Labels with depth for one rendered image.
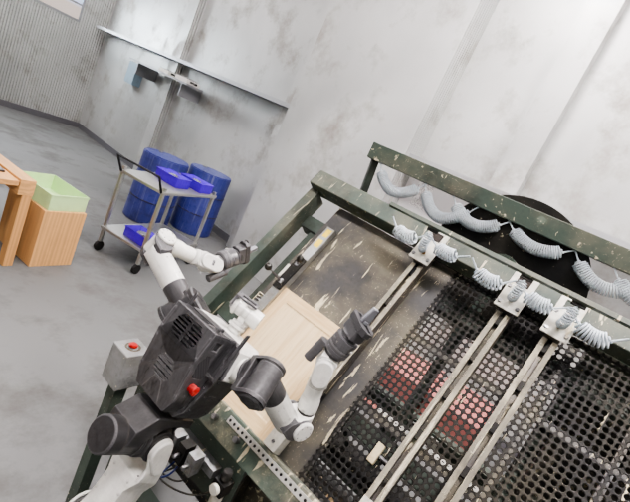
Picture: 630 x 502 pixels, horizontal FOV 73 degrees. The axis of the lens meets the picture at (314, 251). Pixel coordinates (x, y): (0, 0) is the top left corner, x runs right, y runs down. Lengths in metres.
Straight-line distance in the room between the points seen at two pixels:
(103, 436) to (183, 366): 0.30
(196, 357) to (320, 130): 4.74
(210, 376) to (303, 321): 0.71
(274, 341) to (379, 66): 4.25
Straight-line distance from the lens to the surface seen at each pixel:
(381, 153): 2.68
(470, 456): 1.73
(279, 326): 2.02
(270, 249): 2.26
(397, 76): 5.47
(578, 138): 5.07
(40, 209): 4.46
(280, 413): 1.49
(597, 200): 4.92
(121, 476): 1.69
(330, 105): 5.83
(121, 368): 2.02
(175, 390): 1.39
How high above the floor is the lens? 2.04
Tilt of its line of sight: 13 degrees down
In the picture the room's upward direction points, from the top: 25 degrees clockwise
